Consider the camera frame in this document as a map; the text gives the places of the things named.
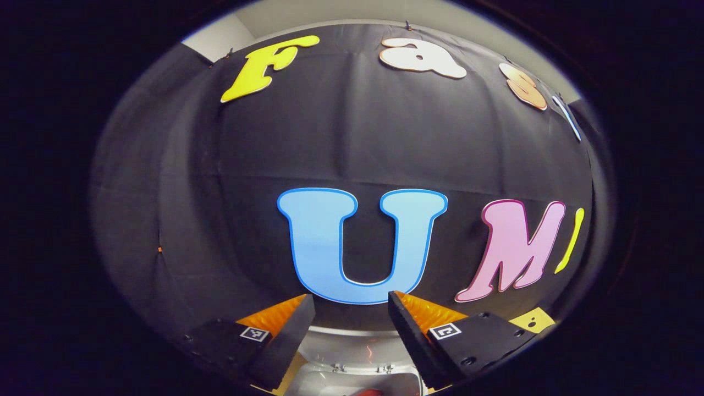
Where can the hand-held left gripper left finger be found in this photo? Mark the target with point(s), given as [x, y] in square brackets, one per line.
[291, 335]

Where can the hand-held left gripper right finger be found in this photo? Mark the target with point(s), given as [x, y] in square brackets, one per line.
[410, 335]

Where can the white desktop garbage bin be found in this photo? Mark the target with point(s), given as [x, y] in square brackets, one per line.
[352, 352]

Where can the red pop can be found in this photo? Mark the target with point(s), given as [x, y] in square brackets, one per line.
[369, 393]

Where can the black backdrop cloth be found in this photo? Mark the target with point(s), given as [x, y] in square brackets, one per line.
[357, 137]

